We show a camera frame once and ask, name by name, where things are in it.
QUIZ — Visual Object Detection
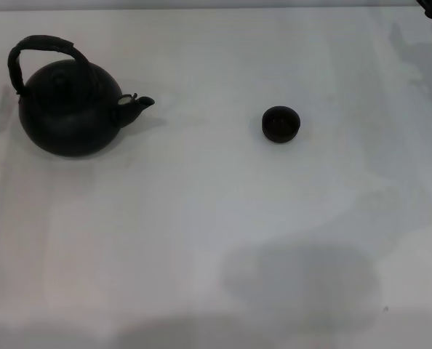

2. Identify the black round teapot with handle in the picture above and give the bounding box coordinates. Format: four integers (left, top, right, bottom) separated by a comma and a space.
7, 34, 156, 158

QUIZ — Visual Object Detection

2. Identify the small dark teacup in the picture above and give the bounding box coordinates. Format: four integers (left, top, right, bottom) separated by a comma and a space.
261, 105, 301, 141

